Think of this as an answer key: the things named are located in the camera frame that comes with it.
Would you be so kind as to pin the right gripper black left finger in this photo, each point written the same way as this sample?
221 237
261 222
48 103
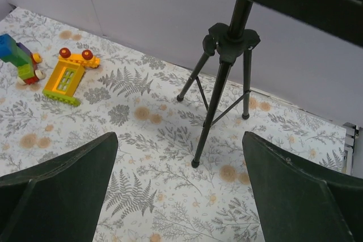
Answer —
61 198

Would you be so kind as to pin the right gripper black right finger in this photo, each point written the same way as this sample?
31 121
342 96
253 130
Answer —
298 200

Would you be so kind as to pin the floral patterned table mat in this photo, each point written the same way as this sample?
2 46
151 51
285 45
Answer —
154 194

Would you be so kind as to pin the yellow toy block house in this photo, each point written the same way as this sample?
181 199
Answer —
67 75

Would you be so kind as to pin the black music stand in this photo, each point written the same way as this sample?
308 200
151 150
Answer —
340 18

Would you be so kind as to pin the aluminium frame rail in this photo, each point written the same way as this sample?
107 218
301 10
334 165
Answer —
351 136

